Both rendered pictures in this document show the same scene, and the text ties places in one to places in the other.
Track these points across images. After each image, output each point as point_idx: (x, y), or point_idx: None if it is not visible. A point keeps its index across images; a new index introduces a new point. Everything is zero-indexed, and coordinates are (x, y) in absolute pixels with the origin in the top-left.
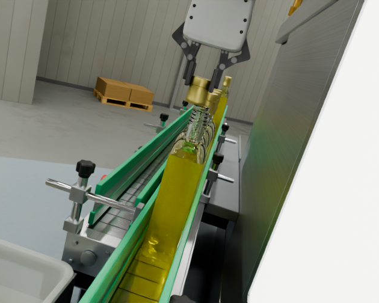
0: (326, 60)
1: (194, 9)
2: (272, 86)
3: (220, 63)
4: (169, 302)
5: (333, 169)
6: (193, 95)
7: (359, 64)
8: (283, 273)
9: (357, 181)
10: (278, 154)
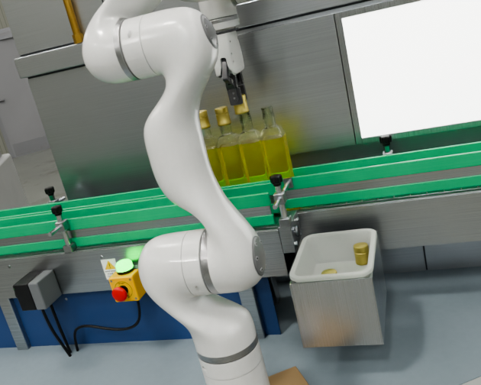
0: (326, 43)
1: (232, 56)
2: None
3: (242, 79)
4: (385, 137)
5: (383, 65)
6: (246, 106)
7: (363, 37)
8: (385, 104)
9: (401, 59)
10: (309, 96)
